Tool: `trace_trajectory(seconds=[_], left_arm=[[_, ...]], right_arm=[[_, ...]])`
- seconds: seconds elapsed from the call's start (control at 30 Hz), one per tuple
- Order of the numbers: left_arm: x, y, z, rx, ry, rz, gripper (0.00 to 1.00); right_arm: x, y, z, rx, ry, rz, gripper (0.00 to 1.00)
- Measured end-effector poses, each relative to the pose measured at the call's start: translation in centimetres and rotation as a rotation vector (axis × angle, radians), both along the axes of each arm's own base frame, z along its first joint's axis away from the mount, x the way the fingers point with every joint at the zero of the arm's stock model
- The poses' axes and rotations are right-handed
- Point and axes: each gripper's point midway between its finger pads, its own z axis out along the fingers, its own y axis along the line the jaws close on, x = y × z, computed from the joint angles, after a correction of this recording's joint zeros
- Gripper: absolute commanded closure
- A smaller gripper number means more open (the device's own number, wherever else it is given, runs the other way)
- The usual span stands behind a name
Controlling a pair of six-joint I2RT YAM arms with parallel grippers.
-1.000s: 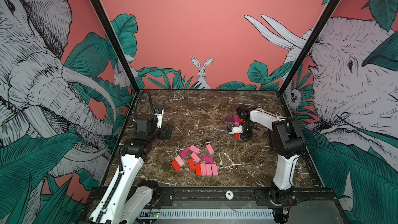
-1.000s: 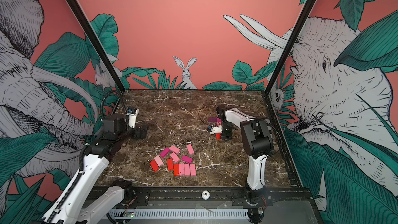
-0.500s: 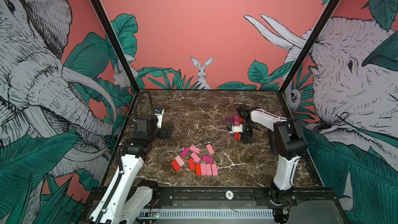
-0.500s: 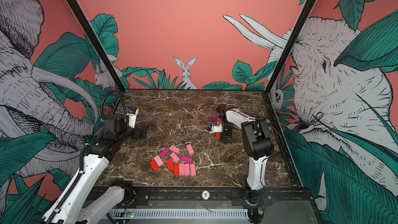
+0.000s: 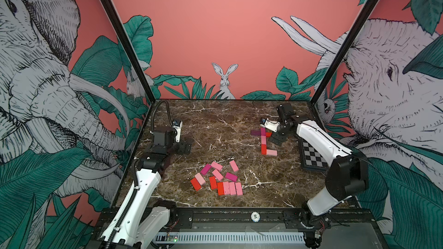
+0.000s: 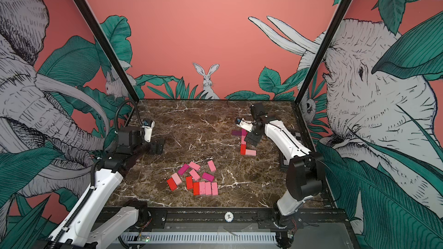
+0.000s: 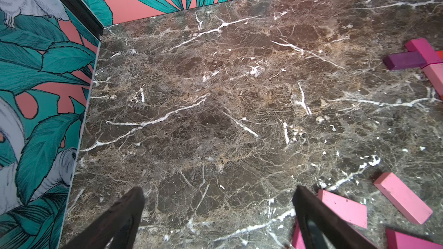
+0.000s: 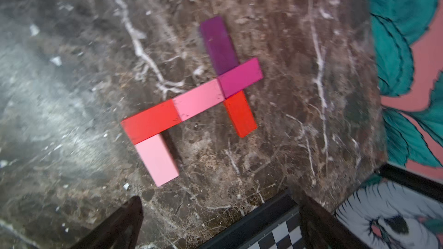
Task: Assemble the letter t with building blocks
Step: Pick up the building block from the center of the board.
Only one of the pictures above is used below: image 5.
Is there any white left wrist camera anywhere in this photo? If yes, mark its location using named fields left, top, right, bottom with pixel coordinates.
left=173, top=119, right=183, bottom=143

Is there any pink row block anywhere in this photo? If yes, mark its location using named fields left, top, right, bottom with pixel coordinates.
left=235, top=182, right=243, bottom=196
left=228, top=182, right=236, bottom=196
left=266, top=149, right=278, bottom=156
left=223, top=182, right=230, bottom=195

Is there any black left corner frame post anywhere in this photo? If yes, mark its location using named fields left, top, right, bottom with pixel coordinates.
left=100, top=0, right=156, bottom=104

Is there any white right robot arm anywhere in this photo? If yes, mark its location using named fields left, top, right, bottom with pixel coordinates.
left=260, top=103, right=369, bottom=229

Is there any black front frame rail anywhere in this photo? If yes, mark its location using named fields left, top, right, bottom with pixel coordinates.
left=96, top=207, right=376, bottom=231

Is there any black right corner frame post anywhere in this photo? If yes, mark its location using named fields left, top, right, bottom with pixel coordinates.
left=310, top=0, right=379, bottom=105

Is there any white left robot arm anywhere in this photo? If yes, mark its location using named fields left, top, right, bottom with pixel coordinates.
left=87, top=124, right=192, bottom=249

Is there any pink block top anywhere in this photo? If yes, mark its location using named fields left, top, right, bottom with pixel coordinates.
left=211, top=161, right=223, bottom=171

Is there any white slotted cable duct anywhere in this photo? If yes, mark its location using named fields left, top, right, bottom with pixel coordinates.
left=153, top=232, right=305, bottom=244

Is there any black corner frame post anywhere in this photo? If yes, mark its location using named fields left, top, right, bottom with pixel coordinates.
left=100, top=0, right=156, bottom=104
left=310, top=0, right=379, bottom=105

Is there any checkerboard calibration plate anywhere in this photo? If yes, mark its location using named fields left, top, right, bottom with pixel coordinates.
left=298, top=137, right=329, bottom=172

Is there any black corrugated cable hose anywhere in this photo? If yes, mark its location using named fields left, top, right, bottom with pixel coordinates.
left=150, top=100, right=173, bottom=134

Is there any purple block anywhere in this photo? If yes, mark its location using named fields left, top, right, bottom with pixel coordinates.
left=250, top=130, right=261, bottom=136

